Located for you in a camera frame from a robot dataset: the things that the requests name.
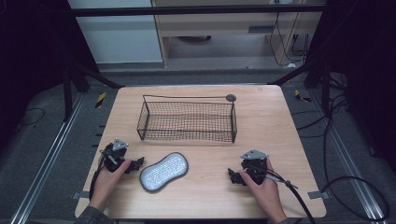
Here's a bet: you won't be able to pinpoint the black wire mesh basket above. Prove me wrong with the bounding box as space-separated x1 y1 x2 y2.
136 93 238 144

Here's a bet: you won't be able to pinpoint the person's right hand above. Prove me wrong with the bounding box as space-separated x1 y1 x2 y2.
239 158 288 224

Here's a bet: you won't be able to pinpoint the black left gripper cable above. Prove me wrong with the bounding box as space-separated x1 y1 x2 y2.
88 149 108 201

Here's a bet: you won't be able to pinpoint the person's left hand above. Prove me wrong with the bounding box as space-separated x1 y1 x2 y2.
89 159 133 213

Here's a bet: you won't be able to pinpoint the thin black floor cable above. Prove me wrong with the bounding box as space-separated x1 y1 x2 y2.
17 106 46 129

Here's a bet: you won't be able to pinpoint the black hanging desk cables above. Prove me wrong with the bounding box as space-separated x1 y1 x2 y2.
268 12 311 67

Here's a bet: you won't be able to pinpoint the white cabinet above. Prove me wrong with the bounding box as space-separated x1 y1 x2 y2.
66 0 164 65

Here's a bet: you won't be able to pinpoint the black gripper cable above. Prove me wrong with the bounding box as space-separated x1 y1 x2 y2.
247 166 318 224
88 149 108 201

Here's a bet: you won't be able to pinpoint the grey oval cleaning pad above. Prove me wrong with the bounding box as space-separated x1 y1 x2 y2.
138 151 190 193

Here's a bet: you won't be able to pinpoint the yellow black striped tape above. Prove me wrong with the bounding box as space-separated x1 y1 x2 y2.
94 91 107 109
293 89 312 104

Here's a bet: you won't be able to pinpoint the black metal stand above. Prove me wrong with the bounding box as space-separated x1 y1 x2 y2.
61 55 125 123
267 46 334 118

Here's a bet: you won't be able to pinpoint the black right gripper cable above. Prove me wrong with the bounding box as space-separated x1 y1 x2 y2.
247 166 318 224

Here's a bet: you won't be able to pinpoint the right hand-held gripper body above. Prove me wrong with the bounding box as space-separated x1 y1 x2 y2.
239 148 270 185

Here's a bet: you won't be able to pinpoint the black floor cable loop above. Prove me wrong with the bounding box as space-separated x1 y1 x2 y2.
319 175 390 222

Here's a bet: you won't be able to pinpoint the grey tape strip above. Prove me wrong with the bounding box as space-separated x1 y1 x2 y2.
71 191 92 201
307 190 331 200

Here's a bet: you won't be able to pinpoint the light wooden desk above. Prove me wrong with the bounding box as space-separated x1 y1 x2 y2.
150 0 325 69

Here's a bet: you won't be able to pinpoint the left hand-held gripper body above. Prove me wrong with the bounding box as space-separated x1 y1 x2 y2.
100 137 130 173

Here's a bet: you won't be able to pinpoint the black horizontal frame bar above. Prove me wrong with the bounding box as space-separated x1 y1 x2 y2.
68 4 327 18

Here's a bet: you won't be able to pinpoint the silver floor rail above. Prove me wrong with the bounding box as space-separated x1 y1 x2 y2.
307 90 387 222
8 91 87 224

